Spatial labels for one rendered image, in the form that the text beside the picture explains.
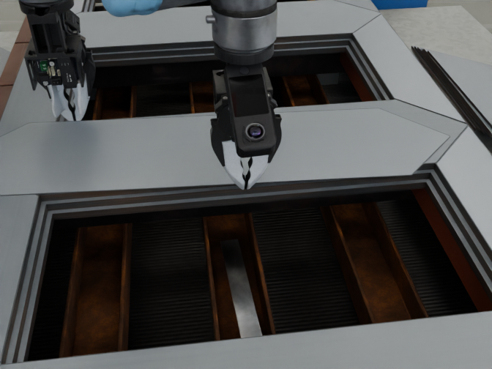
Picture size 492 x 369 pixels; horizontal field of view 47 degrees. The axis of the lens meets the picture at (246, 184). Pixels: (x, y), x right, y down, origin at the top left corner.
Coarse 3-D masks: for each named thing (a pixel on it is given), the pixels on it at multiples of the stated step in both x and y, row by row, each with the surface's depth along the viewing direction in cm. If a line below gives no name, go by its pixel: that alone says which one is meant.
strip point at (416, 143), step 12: (384, 120) 92; (396, 120) 92; (408, 120) 92; (396, 132) 89; (408, 132) 89; (420, 132) 89; (432, 132) 89; (396, 144) 87; (408, 144) 87; (420, 144) 87; (432, 144) 87; (408, 156) 84; (420, 156) 84; (408, 168) 82
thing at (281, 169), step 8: (280, 144) 87; (280, 152) 85; (288, 152) 85; (248, 160) 84; (272, 160) 84; (280, 160) 84; (288, 160) 84; (248, 168) 82; (272, 168) 82; (280, 168) 82; (288, 168) 82; (264, 176) 81; (272, 176) 81; (280, 176) 81; (288, 176) 81; (296, 176) 81
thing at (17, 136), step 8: (24, 128) 90; (0, 136) 88; (8, 136) 88; (16, 136) 88; (24, 136) 88; (0, 144) 86; (8, 144) 86; (16, 144) 86; (0, 152) 85; (8, 152) 85; (16, 152) 85; (0, 160) 83; (8, 160) 83; (0, 168) 82; (8, 168) 82; (0, 176) 80; (8, 176) 80; (0, 184) 79; (0, 192) 78
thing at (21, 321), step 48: (96, 0) 138; (96, 48) 112; (144, 48) 114; (192, 48) 114; (288, 48) 117; (336, 48) 118; (384, 96) 100; (96, 192) 79; (144, 192) 80; (192, 192) 80; (240, 192) 81; (288, 192) 82; (336, 192) 82; (432, 192) 82; (48, 240) 75; (480, 240) 72
